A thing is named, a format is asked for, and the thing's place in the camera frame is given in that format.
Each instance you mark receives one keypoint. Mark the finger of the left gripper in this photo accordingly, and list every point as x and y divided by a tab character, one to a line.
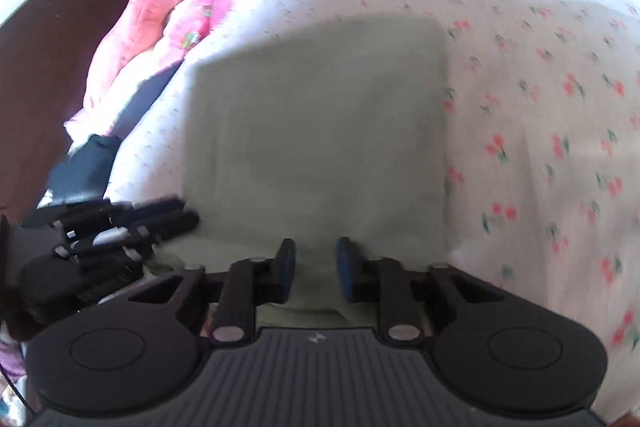
98	215
139	240

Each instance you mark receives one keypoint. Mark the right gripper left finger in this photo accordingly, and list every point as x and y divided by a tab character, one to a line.
247	285

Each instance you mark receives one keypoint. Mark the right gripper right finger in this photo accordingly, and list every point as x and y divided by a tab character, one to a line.
383	283

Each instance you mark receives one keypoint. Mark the light green pants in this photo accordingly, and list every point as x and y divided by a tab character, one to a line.
335	129

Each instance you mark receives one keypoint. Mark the dark navy garment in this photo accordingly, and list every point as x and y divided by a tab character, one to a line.
100	141

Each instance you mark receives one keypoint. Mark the dark wooden headboard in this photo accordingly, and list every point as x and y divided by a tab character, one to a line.
46	50

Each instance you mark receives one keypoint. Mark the pink quilt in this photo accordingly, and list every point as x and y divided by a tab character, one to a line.
136	60

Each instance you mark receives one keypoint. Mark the cherry print bed sheet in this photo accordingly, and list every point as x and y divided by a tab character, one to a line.
543	150

